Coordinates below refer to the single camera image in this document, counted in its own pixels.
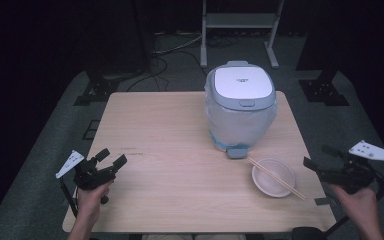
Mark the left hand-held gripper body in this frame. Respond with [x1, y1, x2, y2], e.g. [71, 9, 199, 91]
[55, 149, 118, 192]

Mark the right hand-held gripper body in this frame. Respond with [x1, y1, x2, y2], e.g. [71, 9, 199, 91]
[316, 139, 384, 196]

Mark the wooden chopstick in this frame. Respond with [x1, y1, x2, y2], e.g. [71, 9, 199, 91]
[248, 156, 307, 200]
[245, 158, 305, 202]

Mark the white disposable bowl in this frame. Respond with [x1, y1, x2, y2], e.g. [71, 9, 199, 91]
[251, 157, 296, 199]

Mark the clear plastic bin liner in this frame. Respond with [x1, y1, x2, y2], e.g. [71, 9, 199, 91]
[203, 78, 278, 153]

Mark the grey white pedal trash can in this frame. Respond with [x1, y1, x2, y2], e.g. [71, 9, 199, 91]
[203, 60, 278, 160]

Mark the person's left hand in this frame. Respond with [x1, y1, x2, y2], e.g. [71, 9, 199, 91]
[76, 180, 113, 222]

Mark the person's right hand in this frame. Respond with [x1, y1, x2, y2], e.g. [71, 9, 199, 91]
[327, 183, 380, 229]

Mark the black stand with base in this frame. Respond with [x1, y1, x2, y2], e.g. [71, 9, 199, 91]
[295, 0, 350, 107]
[73, 0, 154, 107]

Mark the black stool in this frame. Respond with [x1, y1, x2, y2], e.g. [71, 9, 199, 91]
[291, 226, 328, 240]

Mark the white metal stand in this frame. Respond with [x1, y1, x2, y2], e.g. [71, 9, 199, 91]
[199, 0, 286, 70]

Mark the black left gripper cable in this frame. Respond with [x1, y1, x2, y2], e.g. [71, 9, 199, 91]
[59, 176, 80, 218]

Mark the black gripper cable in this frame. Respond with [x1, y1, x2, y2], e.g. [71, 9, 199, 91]
[59, 176, 80, 218]
[323, 168, 384, 238]

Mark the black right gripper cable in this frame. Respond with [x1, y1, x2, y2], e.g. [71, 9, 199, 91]
[323, 168, 384, 238]

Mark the black floor cable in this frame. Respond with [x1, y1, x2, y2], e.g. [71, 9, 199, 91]
[125, 49, 208, 93]

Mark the white floor cable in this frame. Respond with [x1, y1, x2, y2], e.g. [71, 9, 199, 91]
[152, 31, 204, 56]

